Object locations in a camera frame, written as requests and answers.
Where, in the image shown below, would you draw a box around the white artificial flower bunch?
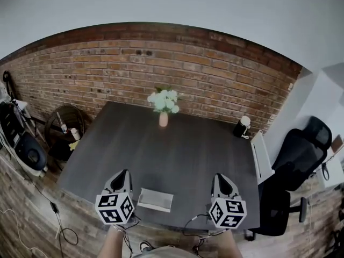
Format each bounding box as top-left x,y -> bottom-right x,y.
147,87 -> 181,114

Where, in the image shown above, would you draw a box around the person's right forearm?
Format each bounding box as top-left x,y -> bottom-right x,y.
211,227 -> 244,258

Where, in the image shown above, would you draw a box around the person's grey shorts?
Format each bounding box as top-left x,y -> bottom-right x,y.
131,245 -> 200,258

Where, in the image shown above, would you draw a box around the person's shoe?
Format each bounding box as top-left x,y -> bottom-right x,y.
139,240 -> 156,253

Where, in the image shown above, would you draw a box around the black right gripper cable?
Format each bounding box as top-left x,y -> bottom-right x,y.
182,213 -> 213,255

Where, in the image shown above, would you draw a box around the person's left forearm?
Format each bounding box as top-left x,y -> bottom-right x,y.
96,224 -> 127,258

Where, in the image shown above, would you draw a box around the white floor cable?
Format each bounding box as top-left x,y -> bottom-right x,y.
0,207 -> 49,258

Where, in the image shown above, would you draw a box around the black floor cable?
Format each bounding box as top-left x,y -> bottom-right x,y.
25,170 -> 80,258

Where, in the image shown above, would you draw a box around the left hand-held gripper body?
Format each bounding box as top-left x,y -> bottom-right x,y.
95,169 -> 135,226

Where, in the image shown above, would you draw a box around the black bottle with white lid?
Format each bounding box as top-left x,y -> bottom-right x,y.
232,116 -> 252,139

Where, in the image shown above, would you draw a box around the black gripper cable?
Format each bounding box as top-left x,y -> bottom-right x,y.
116,214 -> 142,258
182,213 -> 213,255

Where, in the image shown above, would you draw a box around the white spray bottle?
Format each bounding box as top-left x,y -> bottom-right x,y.
55,111 -> 68,134

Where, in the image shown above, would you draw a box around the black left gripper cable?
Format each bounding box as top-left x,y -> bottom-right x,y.
116,214 -> 142,258

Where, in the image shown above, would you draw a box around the grey glasses case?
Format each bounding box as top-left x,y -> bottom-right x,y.
137,187 -> 174,213

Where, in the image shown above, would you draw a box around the black mesh office chair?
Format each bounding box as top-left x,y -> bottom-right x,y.
246,115 -> 333,242

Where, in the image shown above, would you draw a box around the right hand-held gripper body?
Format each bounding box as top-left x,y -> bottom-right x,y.
208,173 -> 248,230

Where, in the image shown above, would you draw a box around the dark blue floor machine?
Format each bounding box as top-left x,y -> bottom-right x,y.
0,100 -> 49,177

